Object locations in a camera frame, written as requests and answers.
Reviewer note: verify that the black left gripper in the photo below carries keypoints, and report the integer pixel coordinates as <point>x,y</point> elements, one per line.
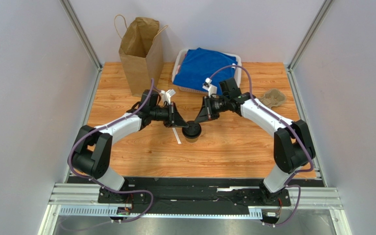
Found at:
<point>174,119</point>

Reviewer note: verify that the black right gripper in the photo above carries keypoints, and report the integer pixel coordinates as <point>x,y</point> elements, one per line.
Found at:
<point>207,108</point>

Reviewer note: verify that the black plastic cup lid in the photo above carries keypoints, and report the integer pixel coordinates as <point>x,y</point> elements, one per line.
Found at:
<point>193,130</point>

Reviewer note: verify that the brown paper coffee cup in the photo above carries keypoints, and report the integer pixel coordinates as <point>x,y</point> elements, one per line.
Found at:
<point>191,139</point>

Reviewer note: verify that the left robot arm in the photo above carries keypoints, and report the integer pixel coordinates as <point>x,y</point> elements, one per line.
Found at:
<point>91,152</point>

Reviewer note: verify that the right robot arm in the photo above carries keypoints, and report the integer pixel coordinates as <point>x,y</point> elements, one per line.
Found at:
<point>293,145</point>

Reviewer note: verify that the white wrapped straw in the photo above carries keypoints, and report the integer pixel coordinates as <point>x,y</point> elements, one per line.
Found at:
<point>176,136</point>

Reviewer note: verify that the blue folded cloth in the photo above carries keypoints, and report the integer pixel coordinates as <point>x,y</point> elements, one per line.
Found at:
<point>201,68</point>

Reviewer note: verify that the cardboard cup carrier tray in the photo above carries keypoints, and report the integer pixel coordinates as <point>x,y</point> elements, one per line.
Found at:
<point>273,98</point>

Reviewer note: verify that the brown paper bag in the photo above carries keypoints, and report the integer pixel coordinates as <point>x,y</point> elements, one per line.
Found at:
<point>141,52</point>

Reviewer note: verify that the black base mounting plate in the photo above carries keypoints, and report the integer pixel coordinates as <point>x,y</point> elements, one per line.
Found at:
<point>198,196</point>

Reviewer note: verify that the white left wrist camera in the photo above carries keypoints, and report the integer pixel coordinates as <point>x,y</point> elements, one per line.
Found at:
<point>167,95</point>

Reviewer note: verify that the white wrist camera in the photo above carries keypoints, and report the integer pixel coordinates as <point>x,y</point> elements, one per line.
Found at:
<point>209,87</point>
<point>167,95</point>

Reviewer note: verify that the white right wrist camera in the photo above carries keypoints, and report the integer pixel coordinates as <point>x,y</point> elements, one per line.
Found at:
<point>209,87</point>

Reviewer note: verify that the aluminium frame rail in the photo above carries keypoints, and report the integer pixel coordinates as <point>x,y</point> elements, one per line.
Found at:
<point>315,210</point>

